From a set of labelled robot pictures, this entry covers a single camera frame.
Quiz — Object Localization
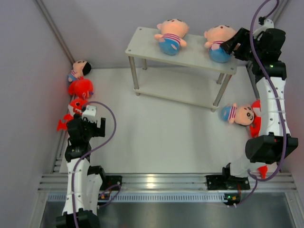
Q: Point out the pink doll striped shirt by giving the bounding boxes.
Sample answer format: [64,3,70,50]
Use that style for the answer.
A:
[204,25,237,63]

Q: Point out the red shark plush round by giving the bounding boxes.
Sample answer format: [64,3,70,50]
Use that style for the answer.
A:
[68,79,94,99]

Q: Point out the pink doll blue pants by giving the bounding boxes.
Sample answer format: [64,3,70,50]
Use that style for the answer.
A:
[154,19,189,56]

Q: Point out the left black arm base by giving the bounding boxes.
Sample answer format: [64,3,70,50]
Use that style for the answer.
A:
[100,175,123,191]

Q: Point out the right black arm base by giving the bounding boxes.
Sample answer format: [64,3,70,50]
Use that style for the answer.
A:
[206,175,250,190]

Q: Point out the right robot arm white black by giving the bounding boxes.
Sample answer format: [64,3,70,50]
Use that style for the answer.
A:
[221,28,298,179]

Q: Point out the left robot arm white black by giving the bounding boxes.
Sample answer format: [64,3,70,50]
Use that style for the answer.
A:
[56,114,106,228]

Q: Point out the white two-tier shelf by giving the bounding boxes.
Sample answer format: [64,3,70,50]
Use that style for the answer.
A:
[125,27,237,112]

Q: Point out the pink doll black eyebrows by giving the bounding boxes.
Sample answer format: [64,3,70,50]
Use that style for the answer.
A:
[220,103,255,126]

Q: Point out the black-haired doll left corner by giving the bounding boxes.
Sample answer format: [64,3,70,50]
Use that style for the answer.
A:
[67,60,92,83]

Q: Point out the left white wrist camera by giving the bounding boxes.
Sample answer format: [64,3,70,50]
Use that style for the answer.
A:
[82,105,97,123]

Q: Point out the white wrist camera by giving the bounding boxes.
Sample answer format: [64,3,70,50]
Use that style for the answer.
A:
[253,19,274,38]
[82,105,97,123]

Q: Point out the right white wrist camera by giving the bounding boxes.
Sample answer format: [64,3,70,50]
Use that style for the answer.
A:
[253,19,274,38]

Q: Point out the white slotted cable duct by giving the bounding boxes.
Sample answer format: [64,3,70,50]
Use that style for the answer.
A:
[47,191,228,203]

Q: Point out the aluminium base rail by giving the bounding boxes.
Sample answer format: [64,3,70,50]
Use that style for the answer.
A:
[38,173,297,192]

